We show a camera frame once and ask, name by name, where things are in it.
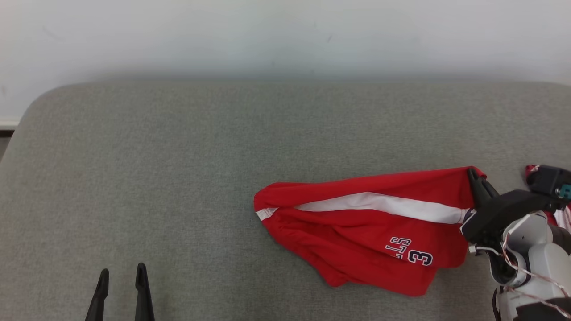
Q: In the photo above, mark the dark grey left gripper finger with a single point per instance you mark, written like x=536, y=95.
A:
x=142, y=298
x=99, y=298

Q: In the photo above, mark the red jersey shirt white trim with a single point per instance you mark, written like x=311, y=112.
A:
x=563, y=219

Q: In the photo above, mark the red shorts white stripe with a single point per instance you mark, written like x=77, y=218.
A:
x=357, y=236

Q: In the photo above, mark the white skirting board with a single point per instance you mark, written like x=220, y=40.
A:
x=6, y=122

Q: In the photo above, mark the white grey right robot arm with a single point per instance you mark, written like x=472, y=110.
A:
x=544, y=263

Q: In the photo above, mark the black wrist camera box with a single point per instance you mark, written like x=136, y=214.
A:
x=546, y=183

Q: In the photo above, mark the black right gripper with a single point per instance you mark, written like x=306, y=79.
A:
x=504, y=211

